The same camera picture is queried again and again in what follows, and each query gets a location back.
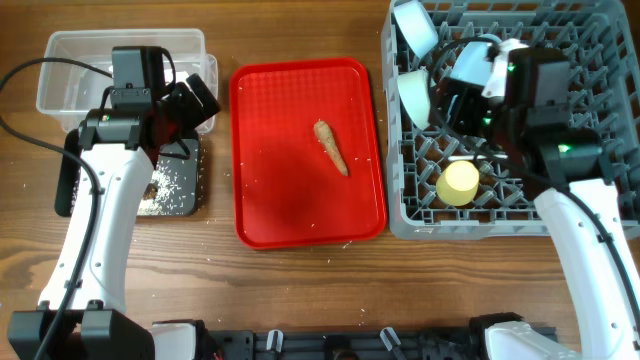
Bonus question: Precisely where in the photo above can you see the small light blue bowl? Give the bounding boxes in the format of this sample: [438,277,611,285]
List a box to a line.
[393,0,439,58]

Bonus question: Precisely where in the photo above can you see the yellow plastic cup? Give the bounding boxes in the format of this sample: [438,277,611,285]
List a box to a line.
[436,161,480,207]

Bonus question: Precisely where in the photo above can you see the large light blue plate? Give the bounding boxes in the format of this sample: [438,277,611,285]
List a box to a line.
[449,34,501,88]

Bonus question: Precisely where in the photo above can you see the black plastic tray bin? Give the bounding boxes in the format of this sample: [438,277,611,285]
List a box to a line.
[54,130,201,217]

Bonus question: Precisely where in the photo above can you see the clear plastic waste bin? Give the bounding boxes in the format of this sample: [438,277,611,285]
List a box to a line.
[36,28,219,132]

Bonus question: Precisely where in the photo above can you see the red serving tray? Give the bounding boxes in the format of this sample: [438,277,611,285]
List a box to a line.
[229,58,387,250]

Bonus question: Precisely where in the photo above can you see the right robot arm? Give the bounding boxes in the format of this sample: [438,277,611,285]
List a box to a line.
[427,44,639,359]

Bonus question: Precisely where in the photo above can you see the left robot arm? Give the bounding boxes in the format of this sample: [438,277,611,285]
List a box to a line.
[8,46,223,359]

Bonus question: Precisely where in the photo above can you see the light green bowl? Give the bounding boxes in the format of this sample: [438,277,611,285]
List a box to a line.
[397,69,431,130]

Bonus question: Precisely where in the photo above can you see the brown food lump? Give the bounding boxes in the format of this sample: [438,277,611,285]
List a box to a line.
[142,183,158,200]

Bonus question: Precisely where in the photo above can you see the white plastic spoon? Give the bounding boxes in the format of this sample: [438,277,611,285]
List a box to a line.
[448,154,508,162]

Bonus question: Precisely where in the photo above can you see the white rice grains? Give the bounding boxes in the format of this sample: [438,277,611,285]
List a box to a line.
[137,167,193,216]

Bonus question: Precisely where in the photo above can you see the grey dishwasher rack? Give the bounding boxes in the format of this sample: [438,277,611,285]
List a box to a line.
[381,1,639,240]

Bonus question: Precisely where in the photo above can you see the brown carrot piece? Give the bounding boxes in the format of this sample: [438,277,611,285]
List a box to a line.
[313,120,349,176]

